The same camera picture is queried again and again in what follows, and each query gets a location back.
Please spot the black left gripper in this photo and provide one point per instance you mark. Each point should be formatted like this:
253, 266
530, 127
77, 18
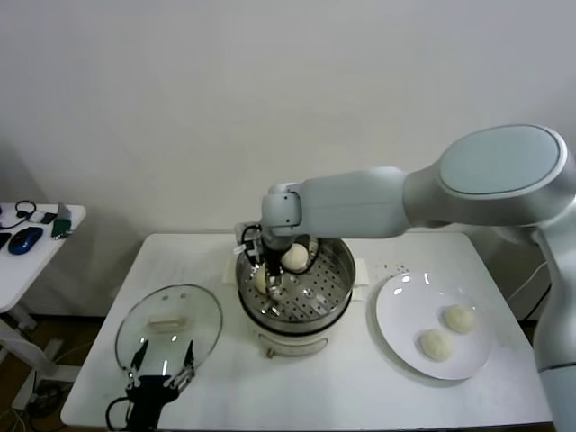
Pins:
150, 391

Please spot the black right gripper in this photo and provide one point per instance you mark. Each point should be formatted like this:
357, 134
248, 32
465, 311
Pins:
272, 258

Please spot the white steamed baozi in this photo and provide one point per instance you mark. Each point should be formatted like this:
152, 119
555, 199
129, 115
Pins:
296, 258
436, 345
459, 319
260, 280

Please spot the round glass pot lid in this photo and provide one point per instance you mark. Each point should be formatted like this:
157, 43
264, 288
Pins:
198, 319

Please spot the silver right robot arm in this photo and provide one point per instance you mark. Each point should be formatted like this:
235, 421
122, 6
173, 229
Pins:
360, 202

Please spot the stainless steel steamer basket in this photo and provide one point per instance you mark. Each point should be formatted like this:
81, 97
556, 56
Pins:
333, 270

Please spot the white electric cooker pot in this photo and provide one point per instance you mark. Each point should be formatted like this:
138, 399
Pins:
292, 346

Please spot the white oval plate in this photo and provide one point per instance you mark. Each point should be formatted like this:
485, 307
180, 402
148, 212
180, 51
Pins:
405, 324

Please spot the white side table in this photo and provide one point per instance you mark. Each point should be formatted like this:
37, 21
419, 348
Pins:
27, 279

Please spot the green and grey tool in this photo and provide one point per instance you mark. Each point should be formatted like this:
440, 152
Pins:
61, 226

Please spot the blue computer mouse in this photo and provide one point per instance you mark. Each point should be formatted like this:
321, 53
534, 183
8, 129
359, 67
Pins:
26, 240

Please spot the flat black device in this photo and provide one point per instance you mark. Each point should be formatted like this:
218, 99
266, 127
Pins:
3, 241

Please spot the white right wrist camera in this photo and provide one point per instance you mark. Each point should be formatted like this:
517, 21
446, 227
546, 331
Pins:
243, 243

